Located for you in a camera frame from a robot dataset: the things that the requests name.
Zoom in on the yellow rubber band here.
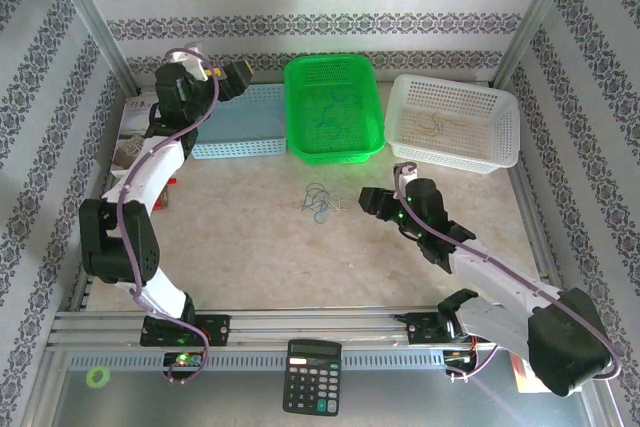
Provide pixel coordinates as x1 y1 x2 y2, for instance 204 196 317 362
407 115 442 138
429 114 474 138

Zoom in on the white picture box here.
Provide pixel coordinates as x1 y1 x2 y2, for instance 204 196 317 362
110 94 162 178

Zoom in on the light blue plastic basket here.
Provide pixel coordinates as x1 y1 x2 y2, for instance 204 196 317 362
189 82 290 161

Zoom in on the green plastic basket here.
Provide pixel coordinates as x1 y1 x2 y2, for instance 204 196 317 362
283 54 387 167

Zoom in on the red cardboard box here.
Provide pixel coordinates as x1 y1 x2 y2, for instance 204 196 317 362
153 179 177 212

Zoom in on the white plastic basket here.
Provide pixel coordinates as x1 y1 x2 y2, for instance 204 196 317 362
383 73 521 176

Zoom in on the black desk calculator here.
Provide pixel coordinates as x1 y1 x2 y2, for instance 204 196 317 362
282 338 344 417

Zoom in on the red flash drive package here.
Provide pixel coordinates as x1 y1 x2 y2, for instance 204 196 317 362
509 350 542 394

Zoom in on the green tape roll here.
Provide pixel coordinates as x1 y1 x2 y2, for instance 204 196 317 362
85 365 111 389

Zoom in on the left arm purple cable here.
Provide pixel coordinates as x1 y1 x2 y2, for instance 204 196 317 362
117 46 221 386

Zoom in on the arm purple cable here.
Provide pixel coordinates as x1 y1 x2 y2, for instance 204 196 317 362
117 46 221 386
393 161 624 383

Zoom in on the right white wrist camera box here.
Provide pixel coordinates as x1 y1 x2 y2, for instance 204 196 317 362
392 162 419 183

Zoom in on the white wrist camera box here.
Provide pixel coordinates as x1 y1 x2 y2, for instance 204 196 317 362
167 42 210 81
392 162 419 183

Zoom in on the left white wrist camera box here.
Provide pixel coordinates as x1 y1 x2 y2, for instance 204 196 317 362
167 42 210 81

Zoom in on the aluminium mounting rail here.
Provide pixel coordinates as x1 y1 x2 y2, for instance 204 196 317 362
47 306 594 348

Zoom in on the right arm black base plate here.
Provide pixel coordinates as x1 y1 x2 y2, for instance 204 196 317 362
407 314 499 347

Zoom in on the aluminium frame post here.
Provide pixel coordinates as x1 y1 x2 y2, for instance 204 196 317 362
42 0 139 94
489 0 586 89

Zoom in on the grey slotted cable duct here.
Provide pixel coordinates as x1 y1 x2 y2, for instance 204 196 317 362
67 352 451 372

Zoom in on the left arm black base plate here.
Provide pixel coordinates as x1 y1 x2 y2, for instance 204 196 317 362
139 314 231 348

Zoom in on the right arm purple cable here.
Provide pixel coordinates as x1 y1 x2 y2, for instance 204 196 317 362
393 161 624 383

